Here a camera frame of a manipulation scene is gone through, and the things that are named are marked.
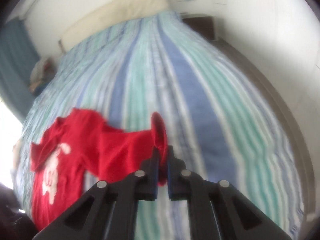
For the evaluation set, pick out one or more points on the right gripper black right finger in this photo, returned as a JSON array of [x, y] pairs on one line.
[[217, 210]]

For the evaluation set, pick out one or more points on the teal window curtain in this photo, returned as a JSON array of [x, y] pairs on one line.
[[18, 58]]

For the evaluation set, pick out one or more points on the cream padded headboard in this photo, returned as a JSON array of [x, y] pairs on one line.
[[110, 14]]

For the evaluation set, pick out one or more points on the dark wooden nightstand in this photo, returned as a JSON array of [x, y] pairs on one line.
[[202, 24]]

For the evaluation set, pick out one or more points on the striped blue green bedspread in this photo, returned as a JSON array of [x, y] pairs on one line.
[[217, 120]]

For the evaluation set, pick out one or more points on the pile of clothes on nightstand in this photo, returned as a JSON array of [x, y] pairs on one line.
[[41, 75]]

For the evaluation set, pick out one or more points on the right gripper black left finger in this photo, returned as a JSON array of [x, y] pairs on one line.
[[107, 211]]

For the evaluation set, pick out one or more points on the red sweater with white rabbit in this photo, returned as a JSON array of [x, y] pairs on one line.
[[80, 142]]

